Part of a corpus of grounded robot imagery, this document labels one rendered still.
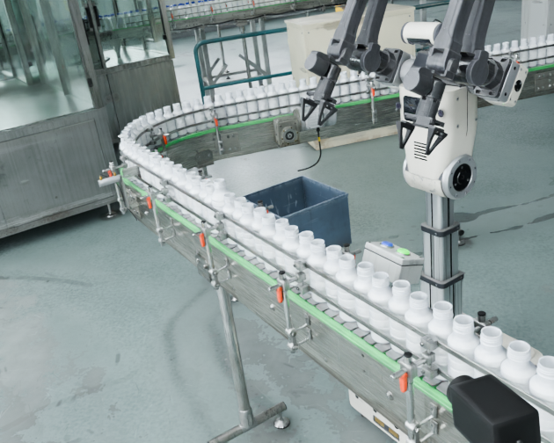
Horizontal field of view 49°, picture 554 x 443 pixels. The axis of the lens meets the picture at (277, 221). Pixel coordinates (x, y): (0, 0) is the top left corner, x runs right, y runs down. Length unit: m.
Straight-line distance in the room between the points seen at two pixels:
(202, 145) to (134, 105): 3.73
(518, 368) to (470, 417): 0.58
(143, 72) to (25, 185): 2.59
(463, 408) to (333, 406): 2.21
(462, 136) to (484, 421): 1.61
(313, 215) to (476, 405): 1.78
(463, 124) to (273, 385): 1.51
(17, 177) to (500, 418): 4.52
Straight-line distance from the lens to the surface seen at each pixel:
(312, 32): 5.80
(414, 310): 1.30
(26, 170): 4.89
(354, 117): 3.58
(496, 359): 1.21
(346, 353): 1.54
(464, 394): 0.61
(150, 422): 2.93
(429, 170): 2.15
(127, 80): 7.00
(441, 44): 1.81
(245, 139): 3.42
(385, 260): 1.57
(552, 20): 7.55
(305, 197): 2.66
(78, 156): 4.95
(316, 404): 2.83
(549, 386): 1.15
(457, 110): 2.08
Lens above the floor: 1.85
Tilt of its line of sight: 24 degrees down
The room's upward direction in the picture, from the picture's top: 8 degrees counter-clockwise
